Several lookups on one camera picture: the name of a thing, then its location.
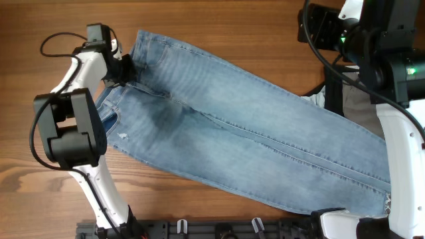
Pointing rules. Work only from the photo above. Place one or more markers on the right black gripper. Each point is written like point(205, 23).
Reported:
point(328, 18)

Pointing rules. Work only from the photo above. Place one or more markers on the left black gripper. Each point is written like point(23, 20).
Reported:
point(132, 71)

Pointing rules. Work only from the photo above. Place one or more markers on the light blue denim jeans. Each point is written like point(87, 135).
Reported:
point(198, 116)

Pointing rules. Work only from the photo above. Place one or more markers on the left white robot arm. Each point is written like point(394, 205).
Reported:
point(74, 139)

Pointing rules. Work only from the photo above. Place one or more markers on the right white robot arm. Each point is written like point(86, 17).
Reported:
point(378, 37)

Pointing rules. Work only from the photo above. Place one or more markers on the black garment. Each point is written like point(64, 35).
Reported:
point(333, 92)

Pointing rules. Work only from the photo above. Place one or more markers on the light blue shirt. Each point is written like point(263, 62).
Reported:
point(316, 96)

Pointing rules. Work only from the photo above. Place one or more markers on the grey garment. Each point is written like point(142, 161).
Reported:
point(357, 107)

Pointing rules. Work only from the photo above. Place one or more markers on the left white rail clip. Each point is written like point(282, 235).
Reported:
point(182, 226)

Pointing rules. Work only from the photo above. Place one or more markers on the white rail clip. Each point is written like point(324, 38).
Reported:
point(182, 226)
point(257, 225)

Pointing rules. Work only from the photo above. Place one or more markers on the black mounting rail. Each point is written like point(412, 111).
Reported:
point(284, 228)

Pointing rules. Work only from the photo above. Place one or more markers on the right white rail clip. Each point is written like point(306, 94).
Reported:
point(257, 225)

